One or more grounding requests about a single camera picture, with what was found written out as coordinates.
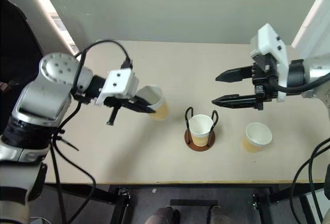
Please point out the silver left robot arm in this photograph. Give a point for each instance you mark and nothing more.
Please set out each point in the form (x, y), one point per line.
(38, 95)

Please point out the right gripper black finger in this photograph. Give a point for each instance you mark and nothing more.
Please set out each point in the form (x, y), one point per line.
(237, 101)
(236, 75)

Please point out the black metal table frame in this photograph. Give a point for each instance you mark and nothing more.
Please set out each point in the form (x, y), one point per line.
(121, 203)

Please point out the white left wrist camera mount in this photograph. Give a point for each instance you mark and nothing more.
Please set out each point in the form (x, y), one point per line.
(119, 82)

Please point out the dark rounded shape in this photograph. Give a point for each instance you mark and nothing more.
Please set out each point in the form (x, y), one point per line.
(219, 217)
(162, 216)

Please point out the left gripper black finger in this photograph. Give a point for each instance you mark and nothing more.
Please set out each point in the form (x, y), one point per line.
(140, 108)
(143, 100)

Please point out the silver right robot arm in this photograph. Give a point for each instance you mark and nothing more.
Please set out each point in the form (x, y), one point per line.
(315, 72)

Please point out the white and tan paper cup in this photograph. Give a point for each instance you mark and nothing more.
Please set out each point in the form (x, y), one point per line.
(257, 135)
(161, 109)
(201, 128)

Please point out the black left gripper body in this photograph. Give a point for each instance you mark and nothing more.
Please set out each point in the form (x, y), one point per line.
(117, 102)

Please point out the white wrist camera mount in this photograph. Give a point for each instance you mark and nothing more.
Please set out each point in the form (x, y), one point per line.
(269, 38)
(119, 82)

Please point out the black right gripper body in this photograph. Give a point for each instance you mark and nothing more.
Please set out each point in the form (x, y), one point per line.
(265, 82)

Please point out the black chair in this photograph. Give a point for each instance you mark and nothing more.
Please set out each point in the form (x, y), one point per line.
(18, 41)

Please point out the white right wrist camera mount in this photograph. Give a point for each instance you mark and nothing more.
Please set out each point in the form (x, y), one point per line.
(269, 38)

